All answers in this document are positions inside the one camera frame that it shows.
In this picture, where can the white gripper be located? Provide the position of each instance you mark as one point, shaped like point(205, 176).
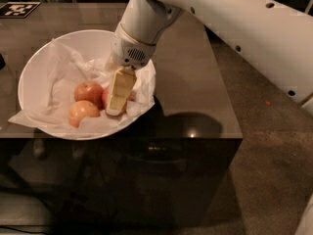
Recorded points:
point(129, 50)

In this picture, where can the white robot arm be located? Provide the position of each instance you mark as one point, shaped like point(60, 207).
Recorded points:
point(265, 41)

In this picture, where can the white bowl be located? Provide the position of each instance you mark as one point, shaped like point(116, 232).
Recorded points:
point(75, 46)

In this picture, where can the pale red apple front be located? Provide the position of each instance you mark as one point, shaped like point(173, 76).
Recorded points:
point(80, 110)

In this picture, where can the white crumpled paper liner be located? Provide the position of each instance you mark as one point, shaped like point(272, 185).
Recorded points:
point(58, 75)

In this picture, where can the dark glossy table cabinet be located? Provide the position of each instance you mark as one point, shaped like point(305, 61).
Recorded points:
point(163, 170)

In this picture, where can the small black object left edge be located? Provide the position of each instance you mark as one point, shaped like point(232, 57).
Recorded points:
point(2, 62)

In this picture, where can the black white fiducial marker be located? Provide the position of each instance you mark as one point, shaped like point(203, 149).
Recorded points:
point(17, 10)

